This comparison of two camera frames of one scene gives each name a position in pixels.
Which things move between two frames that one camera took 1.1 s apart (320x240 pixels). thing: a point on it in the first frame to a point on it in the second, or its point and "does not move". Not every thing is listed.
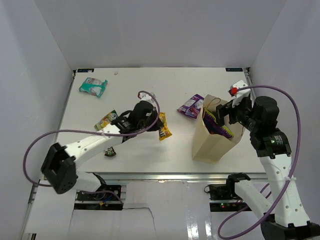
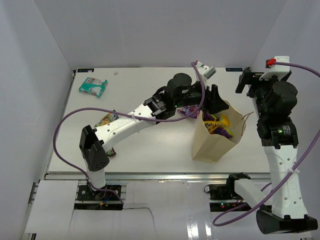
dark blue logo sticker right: x=234 y=69 does not move
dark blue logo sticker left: x=85 y=70 does not move
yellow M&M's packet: x=164 y=131 to x=223 y=121
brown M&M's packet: x=110 y=152 does not move
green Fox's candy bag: x=106 y=120 does not move
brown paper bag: x=210 y=148 does not move
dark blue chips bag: x=210 y=122 does not move
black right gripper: x=222 y=110 to x=248 y=78
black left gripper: x=157 y=126 to x=212 y=101
